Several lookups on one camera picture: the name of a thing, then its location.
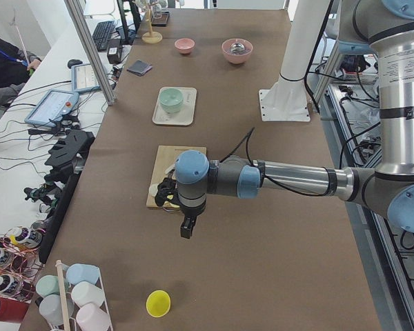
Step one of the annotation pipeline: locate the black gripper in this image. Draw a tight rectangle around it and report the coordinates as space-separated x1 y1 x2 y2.
155 178 177 207

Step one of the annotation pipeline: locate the white ceramic spoon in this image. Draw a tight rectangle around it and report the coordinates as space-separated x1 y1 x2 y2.
165 164 175 174

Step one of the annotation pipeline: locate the small pink bowl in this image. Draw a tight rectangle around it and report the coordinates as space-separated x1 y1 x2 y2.
174 38 196 55

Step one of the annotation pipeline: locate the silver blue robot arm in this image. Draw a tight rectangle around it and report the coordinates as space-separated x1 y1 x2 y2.
155 1 414 238

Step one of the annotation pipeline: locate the green bowl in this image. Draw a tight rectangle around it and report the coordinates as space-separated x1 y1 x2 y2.
159 88 184 114

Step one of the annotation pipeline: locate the large pink ice bowl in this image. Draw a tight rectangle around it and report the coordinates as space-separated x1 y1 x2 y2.
221 38 253 64

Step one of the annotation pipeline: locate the white round lid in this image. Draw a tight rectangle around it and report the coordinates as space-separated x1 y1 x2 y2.
148 183 159 197

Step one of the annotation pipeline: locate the yellow lemon slice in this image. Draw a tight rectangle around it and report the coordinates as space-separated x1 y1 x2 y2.
166 194 179 208

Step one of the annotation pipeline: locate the wooden cutting board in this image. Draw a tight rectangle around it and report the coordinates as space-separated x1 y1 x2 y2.
146 146 207 209

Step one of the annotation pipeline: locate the cream serving tray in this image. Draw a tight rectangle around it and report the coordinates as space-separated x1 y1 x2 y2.
152 87 197 126

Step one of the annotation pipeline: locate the black tool stand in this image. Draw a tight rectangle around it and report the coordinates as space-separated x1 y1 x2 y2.
39 130 95 264

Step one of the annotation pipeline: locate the yellow plastic cup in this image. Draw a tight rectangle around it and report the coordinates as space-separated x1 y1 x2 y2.
146 290 171 318

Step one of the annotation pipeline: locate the light blue cup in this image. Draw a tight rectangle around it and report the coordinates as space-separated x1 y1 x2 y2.
66 263 99 285

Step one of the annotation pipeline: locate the grey folded cloth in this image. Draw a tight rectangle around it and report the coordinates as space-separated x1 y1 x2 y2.
127 60 152 76

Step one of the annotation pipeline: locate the white cup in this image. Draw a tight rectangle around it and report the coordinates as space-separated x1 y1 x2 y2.
71 281 104 308

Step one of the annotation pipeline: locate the blue teach pendant tablet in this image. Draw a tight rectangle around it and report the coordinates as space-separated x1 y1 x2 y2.
24 89 79 127

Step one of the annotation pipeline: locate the white cup rack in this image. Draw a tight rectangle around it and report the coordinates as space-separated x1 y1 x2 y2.
55 260 114 330

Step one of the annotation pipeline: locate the pale pink cup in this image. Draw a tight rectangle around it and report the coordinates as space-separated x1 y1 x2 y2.
76 303 110 331

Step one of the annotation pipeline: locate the wooden mug tree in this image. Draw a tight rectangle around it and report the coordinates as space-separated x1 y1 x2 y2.
135 0 162 44

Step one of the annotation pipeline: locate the mint green cup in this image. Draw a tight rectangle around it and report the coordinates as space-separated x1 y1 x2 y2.
35 275 60 298

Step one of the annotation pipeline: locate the grey cup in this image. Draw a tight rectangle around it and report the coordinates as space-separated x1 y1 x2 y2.
39 294 63 325

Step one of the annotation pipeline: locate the black keyboard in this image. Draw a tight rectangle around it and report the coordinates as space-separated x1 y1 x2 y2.
92 21 115 52

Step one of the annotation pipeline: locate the red box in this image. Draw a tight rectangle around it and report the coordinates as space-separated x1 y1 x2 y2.
0 297 29 323

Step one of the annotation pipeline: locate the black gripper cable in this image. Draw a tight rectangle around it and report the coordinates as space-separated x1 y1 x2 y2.
220 127 332 197

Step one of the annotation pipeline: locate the aluminium frame post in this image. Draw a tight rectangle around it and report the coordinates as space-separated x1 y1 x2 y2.
63 0 115 106

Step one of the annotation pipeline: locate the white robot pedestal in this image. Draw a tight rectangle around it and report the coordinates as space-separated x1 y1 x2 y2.
259 0 333 122

